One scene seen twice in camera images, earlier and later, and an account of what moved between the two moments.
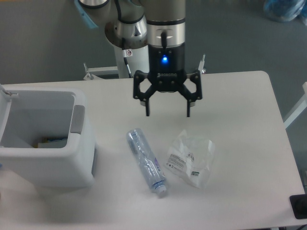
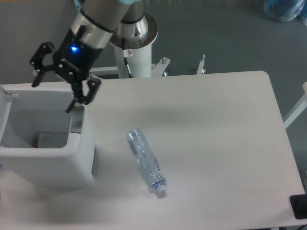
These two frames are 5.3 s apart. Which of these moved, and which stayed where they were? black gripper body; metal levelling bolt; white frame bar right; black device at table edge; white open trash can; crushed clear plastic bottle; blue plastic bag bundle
Moved: black gripper body
Stayed: white open trash can; blue plastic bag bundle; crushed clear plastic bottle; white frame bar right; metal levelling bolt; black device at table edge
